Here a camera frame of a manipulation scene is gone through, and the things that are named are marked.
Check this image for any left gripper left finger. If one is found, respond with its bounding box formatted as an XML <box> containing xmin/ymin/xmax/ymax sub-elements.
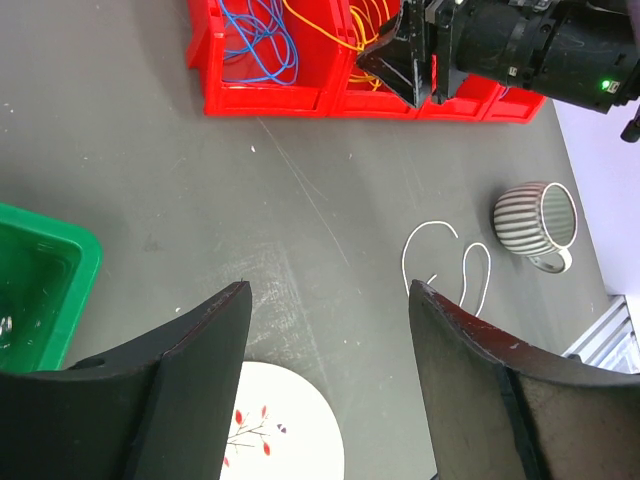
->
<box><xmin>1</xmin><ymin>281</ymin><xmax>252</xmax><ymax>479</ymax></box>

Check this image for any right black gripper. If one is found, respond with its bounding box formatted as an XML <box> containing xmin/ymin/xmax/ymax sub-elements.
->
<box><xmin>354</xmin><ymin>0</ymin><xmax>556</xmax><ymax>110</ymax></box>

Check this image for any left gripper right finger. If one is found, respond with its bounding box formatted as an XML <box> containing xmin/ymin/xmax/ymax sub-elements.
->
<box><xmin>409</xmin><ymin>280</ymin><xmax>639</xmax><ymax>479</ymax></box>

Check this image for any orange cable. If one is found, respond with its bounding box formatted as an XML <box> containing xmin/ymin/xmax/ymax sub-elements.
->
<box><xmin>282</xmin><ymin>0</ymin><xmax>384</xmax><ymax>93</ymax></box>

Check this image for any blue cable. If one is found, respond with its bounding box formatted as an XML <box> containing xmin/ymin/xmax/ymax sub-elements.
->
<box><xmin>221</xmin><ymin>0</ymin><xmax>300</xmax><ymax>85</ymax></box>

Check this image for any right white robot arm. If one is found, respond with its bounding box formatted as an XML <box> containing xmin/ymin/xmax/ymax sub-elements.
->
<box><xmin>356</xmin><ymin>1</ymin><xmax>639</xmax><ymax>114</ymax></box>

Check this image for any red divided plastic bin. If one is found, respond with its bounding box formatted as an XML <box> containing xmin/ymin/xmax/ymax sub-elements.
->
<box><xmin>186</xmin><ymin>1</ymin><xmax>545</xmax><ymax>124</ymax></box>

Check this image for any pink cream round plate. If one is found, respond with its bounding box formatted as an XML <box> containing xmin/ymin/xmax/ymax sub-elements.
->
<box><xmin>220</xmin><ymin>361</ymin><xmax>345</xmax><ymax>480</ymax></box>

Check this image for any green plastic tray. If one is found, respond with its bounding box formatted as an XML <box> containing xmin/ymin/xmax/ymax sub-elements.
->
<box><xmin>1</xmin><ymin>204</ymin><xmax>103</xmax><ymax>373</ymax></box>

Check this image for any grey ribbed ceramic mug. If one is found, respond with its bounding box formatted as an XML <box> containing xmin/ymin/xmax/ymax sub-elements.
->
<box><xmin>493</xmin><ymin>182</ymin><xmax>578</xmax><ymax>274</ymax></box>

